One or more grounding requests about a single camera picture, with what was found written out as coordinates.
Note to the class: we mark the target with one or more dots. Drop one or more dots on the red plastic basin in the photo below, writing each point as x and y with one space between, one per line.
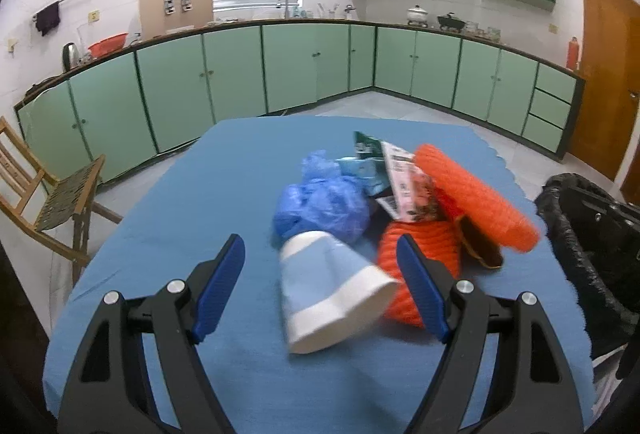
107 45

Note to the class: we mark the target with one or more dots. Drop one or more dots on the blue tablecloth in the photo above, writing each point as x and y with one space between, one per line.
200 194

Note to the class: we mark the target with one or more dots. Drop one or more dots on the glass jar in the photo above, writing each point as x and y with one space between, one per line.
494 33
473 29

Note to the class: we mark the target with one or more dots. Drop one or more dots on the steel electric kettle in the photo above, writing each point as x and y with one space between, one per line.
70 56

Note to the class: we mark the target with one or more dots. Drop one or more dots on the green drink carton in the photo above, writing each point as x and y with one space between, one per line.
367 145

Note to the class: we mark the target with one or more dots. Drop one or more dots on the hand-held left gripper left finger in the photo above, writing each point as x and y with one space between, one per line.
220 284

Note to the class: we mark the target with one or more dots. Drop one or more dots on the orange foam mesh net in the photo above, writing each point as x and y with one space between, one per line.
390 254
475 194

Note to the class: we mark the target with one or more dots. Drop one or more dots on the blue plastic bag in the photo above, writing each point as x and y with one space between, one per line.
320 204

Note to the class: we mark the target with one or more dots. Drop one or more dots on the dark brown wrapper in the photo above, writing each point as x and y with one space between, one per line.
477 244

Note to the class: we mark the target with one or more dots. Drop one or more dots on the green base cabinets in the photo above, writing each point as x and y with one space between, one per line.
235 69

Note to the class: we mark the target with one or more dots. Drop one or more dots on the dark hanging cloth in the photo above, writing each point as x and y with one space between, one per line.
47 19

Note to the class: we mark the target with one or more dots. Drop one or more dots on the black wok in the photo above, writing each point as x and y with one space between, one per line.
451 21

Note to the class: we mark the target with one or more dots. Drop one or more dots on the white paper cup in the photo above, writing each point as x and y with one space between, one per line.
325 294

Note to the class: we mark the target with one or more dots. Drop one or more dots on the white cooking pot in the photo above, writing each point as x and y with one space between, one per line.
416 15

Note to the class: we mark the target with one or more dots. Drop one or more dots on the brown cardboard box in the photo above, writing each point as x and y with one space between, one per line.
155 14

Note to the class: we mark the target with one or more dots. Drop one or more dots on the wooden chair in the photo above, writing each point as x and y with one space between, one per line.
65 199

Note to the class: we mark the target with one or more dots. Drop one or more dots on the red printed packet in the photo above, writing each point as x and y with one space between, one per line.
410 184

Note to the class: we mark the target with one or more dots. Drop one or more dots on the light blue drink carton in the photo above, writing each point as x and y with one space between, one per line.
357 169

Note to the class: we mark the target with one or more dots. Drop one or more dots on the clear plastic jug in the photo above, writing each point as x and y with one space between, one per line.
84 44

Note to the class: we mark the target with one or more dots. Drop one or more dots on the wooden door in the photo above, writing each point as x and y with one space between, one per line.
605 64

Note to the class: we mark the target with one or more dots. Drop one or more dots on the bin with black bag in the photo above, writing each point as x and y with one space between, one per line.
575 234

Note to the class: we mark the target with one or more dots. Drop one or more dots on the red fire extinguisher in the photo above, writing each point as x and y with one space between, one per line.
573 54

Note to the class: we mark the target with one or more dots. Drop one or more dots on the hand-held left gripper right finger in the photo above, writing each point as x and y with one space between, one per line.
422 294

